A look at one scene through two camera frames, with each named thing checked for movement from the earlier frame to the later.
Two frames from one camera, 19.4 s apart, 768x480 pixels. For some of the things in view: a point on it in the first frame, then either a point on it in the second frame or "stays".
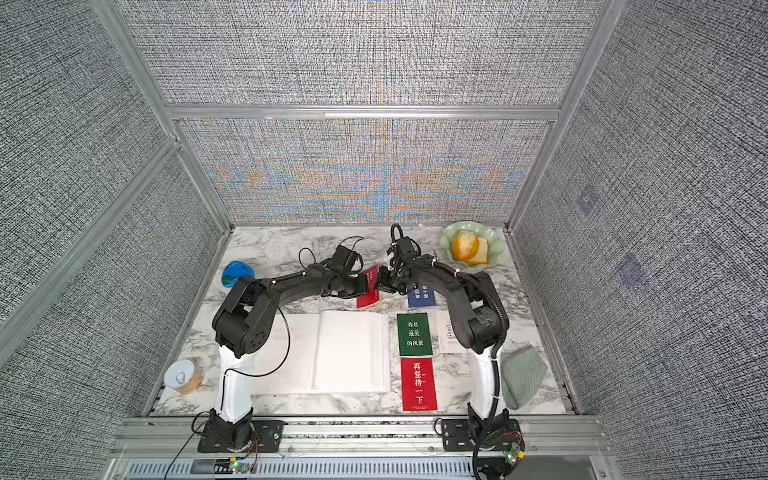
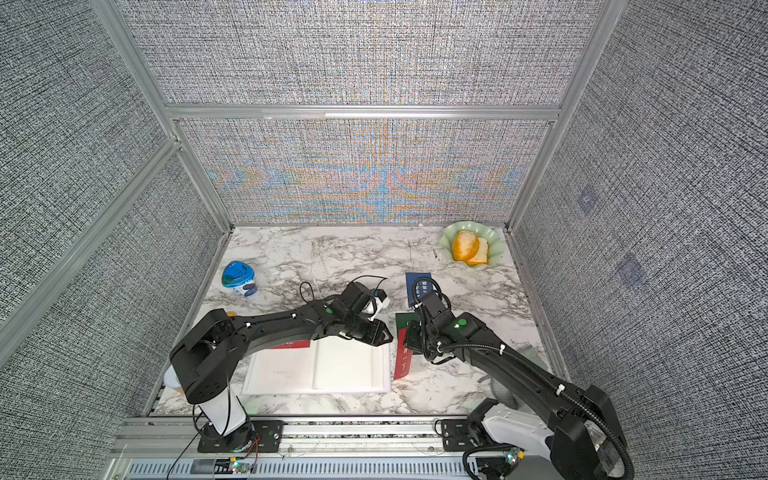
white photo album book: [325, 353] stays
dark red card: [373, 292] → [295, 344]
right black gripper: [382, 282] → [413, 326]
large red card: [418, 384] → [403, 356]
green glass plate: [494, 236] stays
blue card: [422, 297] stays
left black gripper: [363, 287] → [377, 334]
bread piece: [469, 248] stays
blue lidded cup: [233, 270] stays
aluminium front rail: [403, 448] stays
